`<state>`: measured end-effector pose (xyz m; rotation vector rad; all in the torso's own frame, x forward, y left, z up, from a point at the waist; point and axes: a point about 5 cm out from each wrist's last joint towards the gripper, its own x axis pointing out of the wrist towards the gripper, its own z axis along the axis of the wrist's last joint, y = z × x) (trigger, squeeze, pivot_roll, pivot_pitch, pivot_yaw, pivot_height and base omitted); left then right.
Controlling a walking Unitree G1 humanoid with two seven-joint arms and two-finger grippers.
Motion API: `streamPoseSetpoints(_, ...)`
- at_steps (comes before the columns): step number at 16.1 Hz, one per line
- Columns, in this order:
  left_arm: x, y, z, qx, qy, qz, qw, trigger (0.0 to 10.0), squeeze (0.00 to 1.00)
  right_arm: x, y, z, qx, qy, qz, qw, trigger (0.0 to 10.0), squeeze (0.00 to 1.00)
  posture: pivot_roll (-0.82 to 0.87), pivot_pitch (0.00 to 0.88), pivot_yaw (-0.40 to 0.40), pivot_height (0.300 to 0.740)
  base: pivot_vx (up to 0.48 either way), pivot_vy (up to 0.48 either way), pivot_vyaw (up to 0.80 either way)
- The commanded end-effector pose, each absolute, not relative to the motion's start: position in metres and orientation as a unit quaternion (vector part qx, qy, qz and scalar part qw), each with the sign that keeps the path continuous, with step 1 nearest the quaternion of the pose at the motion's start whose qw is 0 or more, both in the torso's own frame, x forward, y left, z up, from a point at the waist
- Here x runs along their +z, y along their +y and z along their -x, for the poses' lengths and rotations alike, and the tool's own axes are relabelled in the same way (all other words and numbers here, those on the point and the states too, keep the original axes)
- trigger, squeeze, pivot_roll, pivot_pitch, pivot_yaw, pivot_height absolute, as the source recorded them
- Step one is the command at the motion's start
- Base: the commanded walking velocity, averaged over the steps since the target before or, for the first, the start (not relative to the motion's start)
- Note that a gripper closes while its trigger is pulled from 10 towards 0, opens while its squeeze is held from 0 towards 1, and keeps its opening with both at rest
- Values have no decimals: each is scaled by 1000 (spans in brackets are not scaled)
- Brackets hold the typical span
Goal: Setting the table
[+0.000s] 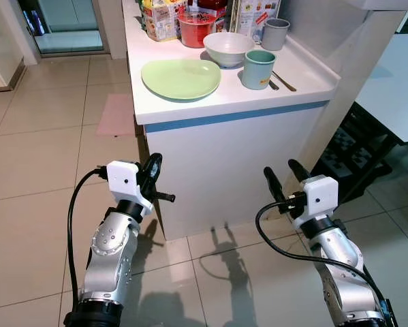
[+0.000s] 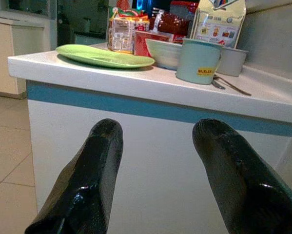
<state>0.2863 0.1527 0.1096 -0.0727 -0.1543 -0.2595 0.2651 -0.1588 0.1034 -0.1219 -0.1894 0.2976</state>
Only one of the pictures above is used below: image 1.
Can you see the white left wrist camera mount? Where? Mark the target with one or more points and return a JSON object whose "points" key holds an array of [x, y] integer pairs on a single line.
{"points": [[122, 178]]}

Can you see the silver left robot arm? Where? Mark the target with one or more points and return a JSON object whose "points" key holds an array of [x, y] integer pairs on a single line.
{"points": [[112, 245]]}

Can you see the glass sliding door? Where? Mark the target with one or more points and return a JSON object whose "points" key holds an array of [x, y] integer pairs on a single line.
{"points": [[67, 24]]}

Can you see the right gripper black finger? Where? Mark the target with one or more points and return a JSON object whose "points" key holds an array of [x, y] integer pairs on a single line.
{"points": [[273, 182], [297, 170]]}

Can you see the red plastic container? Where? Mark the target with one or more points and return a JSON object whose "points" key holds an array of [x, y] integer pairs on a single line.
{"points": [[195, 30]]}

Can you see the light green plate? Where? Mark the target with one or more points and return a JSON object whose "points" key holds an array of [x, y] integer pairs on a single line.
{"points": [[181, 78]]}

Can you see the black chair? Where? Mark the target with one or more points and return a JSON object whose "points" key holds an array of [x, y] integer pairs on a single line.
{"points": [[353, 153]]}

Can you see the white bowl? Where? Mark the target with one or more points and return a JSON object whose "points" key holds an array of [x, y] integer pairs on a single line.
{"points": [[227, 48]]}

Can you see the gold spoon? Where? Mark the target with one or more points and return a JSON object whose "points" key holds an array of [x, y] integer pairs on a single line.
{"points": [[285, 82]]}

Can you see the yellow white snack pack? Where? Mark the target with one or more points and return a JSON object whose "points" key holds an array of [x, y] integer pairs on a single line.
{"points": [[160, 20]]}

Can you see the dark red snack pack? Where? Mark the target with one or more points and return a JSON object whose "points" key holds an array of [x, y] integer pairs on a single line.
{"points": [[207, 4]]}

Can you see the silver spoon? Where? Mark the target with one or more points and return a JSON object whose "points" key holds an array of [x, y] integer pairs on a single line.
{"points": [[273, 85]]}

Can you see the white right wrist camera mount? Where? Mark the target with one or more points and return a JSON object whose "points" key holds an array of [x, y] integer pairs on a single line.
{"points": [[321, 194]]}

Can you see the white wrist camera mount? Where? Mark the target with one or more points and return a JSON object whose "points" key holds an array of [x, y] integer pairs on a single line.
{"points": [[122, 178], [321, 194]]}

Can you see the white dining table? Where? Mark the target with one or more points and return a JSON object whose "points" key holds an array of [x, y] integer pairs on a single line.
{"points": [[394, 88]]}

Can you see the teal cup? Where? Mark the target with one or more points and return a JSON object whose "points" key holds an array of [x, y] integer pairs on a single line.
{"points": [[257, 73]]}

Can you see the white printed cracker bag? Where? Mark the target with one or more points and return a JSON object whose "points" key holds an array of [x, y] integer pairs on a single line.
{"points": [[255, 13]]}

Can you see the grey cup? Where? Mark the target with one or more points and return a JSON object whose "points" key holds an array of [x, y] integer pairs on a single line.
{"points": [[274, 35]]}

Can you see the white kitchen counter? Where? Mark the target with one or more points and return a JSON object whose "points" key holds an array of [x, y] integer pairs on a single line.
{"points": [[224, 163]]}

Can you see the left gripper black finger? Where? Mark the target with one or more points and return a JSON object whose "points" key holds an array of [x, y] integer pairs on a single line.
{"points": [[157, 167], [145, 172]]}

